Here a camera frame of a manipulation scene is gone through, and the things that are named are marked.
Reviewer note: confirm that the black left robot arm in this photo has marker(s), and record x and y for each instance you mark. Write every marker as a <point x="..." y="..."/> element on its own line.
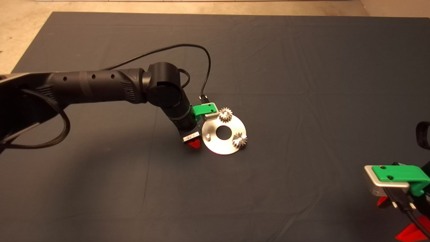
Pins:
<point x="90" y="87"/>

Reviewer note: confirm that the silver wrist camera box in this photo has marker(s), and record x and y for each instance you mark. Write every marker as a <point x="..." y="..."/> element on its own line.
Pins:
<point x="376" y="181"/>
<point x="212" y="116"/>

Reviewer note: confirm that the small steel planetary gear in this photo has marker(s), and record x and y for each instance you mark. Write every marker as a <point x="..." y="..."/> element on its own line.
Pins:
<point x="225" y="115"/>
<point x="240" y="140"/>

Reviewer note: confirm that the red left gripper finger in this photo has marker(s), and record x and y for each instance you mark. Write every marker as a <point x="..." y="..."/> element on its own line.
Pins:
<point x="195" y="145"/>

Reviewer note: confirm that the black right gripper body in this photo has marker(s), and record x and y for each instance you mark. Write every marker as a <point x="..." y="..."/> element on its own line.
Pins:
<point x="425" y="205"/>

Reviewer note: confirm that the dark grey table cloth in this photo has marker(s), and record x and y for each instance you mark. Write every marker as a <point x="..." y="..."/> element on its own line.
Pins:
<point x="302" y="67"/>

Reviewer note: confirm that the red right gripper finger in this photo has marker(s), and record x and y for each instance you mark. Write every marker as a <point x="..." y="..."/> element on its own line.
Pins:
<point x="382" y="201"/>
<point x="411" y="233"/>

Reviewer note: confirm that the bright green camera mount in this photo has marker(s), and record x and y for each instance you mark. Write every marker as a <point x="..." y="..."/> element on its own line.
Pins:
<point x="401" y="174"/>
<point x="203" y="109"/>

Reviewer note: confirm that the round metal carrier plate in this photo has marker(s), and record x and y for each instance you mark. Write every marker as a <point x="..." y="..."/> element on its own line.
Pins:
<point x="218" y="146"/>

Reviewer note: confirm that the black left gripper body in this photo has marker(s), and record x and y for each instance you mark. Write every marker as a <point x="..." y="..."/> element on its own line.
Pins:
<point x="189" y="132"/>

